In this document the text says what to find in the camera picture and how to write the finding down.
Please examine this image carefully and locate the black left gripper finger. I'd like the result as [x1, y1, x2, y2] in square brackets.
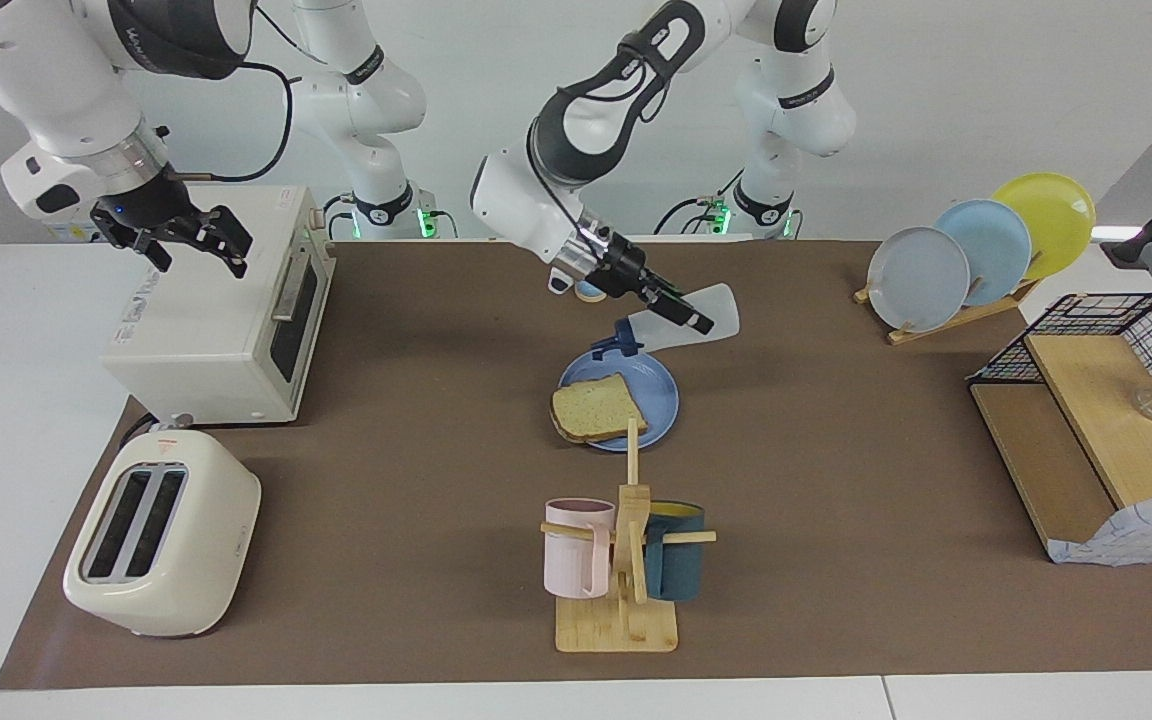
[648, 288, 715, 336]

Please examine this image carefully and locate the translucent bottle with blue cap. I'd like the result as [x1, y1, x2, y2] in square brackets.
[591, 283, 742, 364]

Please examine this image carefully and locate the brown bread slice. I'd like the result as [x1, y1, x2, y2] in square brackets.
[549, 372, 649, 445]

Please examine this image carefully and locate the blue round plate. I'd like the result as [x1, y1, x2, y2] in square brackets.
[557, 346, 681, 453]

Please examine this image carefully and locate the grey-blue plate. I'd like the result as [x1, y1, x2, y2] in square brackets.
[866, 226, 972, 333]

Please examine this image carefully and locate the wooden plate rack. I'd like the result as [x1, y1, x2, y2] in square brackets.
[853, 278, 1045, 347]

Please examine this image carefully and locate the light blue plate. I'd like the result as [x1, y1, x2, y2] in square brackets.
[932, 199, 1034, 307]

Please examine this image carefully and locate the yellow plate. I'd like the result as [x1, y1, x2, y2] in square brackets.
[991, 172, 1098, 282]

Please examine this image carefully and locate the white toaster oven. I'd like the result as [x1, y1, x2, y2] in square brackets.
[101, 185, 337, 426]

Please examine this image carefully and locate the dark green mug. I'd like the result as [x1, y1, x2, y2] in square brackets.
[642, 500, 707, 603]

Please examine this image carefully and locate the pink mug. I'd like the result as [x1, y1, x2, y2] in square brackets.
[543, 497, 616, 600]

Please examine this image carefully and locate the brown table mat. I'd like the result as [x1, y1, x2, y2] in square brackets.
[0, 238, 1152, 691]

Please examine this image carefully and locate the cream two-slot toaster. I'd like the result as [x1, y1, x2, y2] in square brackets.
[62, 428, 263, 639]

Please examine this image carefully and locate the wooden mug tree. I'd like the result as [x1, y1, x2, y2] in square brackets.
[539, 417, 718, 654]

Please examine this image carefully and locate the white marble-pattern cloth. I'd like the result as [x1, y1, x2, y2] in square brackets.
[1046, 490, 1152, 569]

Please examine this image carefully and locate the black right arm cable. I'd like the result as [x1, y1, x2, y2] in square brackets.
[171, 60, 295, 184]

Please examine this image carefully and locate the wooden shelf with wire frame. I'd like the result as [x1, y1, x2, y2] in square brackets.
[966, 292, 1152, 566]

